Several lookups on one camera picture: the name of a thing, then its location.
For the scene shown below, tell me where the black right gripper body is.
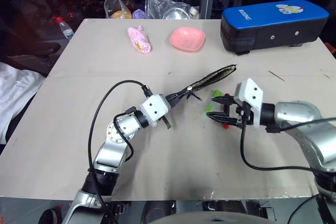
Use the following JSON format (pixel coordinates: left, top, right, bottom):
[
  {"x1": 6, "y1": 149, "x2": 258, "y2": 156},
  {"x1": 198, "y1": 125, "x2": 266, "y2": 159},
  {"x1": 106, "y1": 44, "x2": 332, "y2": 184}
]
[{"x1": 230, "y1": 97, "x2": 254, "y2": 130}]

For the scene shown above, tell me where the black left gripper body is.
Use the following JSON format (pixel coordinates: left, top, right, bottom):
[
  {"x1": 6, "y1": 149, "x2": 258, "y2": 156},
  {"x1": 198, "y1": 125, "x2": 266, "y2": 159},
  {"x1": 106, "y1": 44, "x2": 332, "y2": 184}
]
[{"x1": 163, "y1": 92, "x2": 182, "y2": 109}]

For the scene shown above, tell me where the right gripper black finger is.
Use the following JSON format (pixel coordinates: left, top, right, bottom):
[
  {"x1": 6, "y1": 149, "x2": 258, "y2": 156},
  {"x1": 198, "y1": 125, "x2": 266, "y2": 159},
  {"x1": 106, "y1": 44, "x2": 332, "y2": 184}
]
[
  {"x1": 211, "y1": 94, "x2": 234, "y2": 105},
  {"x1": 206, "y1": 111, "x2": 242, "y2": 127}
]

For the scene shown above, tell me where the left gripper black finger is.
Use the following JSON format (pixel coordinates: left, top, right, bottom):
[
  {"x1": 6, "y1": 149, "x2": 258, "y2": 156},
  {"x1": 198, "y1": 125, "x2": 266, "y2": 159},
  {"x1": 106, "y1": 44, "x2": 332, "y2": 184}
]
[
  {"x1": 174, "y1": 86, "x2": 195, "y2": 98},
  {"x1": 173, "y1": 90, "x2": 196, "y2": 105}
]

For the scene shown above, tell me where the black grid pouch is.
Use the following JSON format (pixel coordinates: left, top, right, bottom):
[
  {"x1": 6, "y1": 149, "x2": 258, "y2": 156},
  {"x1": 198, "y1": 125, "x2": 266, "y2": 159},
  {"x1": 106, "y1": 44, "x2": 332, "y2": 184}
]
[{"x1": 180, "y1": 63, "x2": 238, "y2": 103}]

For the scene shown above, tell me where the red marker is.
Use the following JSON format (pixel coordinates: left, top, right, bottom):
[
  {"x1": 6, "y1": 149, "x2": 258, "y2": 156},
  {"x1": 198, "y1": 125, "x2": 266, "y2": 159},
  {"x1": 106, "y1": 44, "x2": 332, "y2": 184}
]
[{"x1": 222, "y1": 92, "x2": 231, "y2": 131}]

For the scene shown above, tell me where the green highlighter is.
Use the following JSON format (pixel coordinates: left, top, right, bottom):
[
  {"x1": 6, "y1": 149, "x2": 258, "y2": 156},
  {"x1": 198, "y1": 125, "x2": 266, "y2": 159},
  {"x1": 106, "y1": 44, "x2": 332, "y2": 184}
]
[{"x1": 203, "y1": 89, "x2": 224, "y2": 120}]

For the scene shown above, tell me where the clear plastic zip bag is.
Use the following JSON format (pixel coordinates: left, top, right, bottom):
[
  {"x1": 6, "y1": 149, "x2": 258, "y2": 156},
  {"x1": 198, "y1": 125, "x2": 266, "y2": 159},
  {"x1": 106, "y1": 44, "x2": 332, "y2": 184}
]
[{"x1": 103, "y1": 0, "x2": 134, "y2": 20}]

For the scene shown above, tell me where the thin dark stick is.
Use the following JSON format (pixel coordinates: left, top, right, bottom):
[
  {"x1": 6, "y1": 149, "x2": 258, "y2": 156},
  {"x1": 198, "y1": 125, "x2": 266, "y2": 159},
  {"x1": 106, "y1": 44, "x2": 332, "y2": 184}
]
[{"x1": 267, "y1": 70, "x2": 286, "y2": 82}]

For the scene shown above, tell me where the pink plastic bowl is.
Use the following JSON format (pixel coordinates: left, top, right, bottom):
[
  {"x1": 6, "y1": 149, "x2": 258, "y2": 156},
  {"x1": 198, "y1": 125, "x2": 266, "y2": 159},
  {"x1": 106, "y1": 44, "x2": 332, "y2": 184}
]
[{"x1": 169, "y1": 26, "x2": 206, "y2": 52}]

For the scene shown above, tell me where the pink soft toy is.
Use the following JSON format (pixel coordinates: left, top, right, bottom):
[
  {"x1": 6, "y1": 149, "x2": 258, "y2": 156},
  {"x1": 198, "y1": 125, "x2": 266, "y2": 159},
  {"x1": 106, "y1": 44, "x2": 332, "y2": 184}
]
[{"x1": 127, "y1": 25, "x2": 152, "y2": 55}]

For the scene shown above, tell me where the shiny metal bowl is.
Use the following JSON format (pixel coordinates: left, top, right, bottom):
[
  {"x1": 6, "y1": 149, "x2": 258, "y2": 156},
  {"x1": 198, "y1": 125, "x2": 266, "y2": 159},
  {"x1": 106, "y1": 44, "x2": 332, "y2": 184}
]
[{"x1": 161, "y1": 7, "x2": 190, "y2": 21}]

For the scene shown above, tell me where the small white bottle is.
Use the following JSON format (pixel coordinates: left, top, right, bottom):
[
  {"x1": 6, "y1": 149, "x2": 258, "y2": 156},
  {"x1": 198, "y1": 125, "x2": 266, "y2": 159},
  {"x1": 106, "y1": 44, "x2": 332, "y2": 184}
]
[{"x1": 189, "y1": 6, "x2": 201, "y2": 20}]

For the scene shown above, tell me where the purple object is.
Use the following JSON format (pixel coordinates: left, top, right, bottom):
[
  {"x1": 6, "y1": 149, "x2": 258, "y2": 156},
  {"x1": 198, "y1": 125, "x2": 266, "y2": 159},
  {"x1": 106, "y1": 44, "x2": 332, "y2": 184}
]
[{"x1": 132, "y1": 8, "x2": 146, "y2": 20}]

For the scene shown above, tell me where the blue and black padded box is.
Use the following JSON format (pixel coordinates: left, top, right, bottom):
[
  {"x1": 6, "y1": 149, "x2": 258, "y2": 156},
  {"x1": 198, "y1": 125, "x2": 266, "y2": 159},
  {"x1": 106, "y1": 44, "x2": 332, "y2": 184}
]
[{"x1": 219, "y1": 0, "x2": 330, "y2": 57}]

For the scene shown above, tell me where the crumpled clear plastic bag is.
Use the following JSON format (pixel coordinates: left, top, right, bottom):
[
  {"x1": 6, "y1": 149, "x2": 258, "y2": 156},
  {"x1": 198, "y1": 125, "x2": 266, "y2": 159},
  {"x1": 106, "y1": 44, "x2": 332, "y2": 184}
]
[{"x1": 145, "y1": 0, "x2": 195, "y2": 21}]

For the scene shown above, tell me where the yellow round object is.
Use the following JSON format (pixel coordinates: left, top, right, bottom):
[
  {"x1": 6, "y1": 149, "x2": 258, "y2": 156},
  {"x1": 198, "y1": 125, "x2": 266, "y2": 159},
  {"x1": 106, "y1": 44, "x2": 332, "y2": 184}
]
[{"x1": 109, "y1": 10, "x2": 133, "y2": 20}]

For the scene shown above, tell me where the grey rounded robot body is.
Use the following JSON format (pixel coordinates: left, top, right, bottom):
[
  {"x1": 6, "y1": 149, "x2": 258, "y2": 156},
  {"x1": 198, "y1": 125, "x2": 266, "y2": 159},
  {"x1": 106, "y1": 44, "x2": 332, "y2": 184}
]
[{"x1": 148, "y1": 210, "x2": 266, "y2": 224}]

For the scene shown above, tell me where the clear bottle with red cap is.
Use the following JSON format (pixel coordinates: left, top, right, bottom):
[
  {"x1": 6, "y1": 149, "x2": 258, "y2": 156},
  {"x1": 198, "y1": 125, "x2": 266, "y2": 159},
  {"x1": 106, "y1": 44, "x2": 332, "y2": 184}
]
[{"x1": 53, "y1": 16, "x2": 75, "y2": 41}]

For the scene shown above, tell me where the black chair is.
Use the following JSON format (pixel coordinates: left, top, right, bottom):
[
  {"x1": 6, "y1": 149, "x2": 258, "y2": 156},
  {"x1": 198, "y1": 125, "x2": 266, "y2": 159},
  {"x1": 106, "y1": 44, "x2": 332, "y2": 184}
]
[{"x1": 5, "y1": 40, "x2": 65, "y2": 77}]

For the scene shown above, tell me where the white cloth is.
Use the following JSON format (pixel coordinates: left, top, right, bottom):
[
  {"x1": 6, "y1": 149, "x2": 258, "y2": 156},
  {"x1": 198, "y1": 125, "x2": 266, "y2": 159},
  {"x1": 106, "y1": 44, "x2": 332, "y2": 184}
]
[{"x1": 0, "y1": 61, "x2": 45, "y2": 145}]

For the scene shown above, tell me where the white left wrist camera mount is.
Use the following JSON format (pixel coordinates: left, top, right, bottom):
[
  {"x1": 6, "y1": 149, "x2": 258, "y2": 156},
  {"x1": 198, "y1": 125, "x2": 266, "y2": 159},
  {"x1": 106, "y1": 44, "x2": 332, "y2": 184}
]
[{"x1": 138, "y1": 93, "x2": 171, "y2": 128}]

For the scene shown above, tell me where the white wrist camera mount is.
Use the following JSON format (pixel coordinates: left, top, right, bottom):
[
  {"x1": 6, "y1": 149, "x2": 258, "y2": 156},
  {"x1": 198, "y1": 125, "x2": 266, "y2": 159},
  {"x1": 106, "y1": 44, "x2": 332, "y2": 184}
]
[
  {"x1": 138, "y1": 93, "x2": 171, "y2": 128},
  {"x1": 235, "y1": 78, "x2": 264, "y2": 128}
]

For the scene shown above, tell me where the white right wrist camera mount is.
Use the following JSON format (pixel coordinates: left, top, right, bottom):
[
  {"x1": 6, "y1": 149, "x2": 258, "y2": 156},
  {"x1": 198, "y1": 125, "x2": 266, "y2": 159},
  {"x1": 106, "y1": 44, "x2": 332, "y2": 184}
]
[{"x1": 235, "y1": 78, "x2": 264, "y2": 128}]

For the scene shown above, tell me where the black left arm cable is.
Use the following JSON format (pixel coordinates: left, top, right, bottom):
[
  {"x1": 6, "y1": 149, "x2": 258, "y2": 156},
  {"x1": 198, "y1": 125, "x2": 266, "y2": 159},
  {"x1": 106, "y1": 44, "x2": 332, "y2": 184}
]
[{"x1": 88, "y1": 80, "x2": 152, "y2": 224}]

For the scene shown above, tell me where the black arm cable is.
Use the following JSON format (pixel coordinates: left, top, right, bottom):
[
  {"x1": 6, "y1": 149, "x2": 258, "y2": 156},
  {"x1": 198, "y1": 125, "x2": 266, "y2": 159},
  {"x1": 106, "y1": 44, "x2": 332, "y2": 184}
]
[
  {"x1": 88, "y1": 80, "x2": 152, "y2": 224},
  {"x1": 240, "y1": 102, "x2": 336, "y2": 174}
]

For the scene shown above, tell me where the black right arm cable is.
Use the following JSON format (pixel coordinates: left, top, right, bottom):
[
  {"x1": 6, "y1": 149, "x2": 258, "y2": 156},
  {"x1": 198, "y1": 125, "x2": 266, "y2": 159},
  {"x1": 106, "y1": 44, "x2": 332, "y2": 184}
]
[{"x1": 240, "y1": 102, "x2": 336, "y2": 174}]

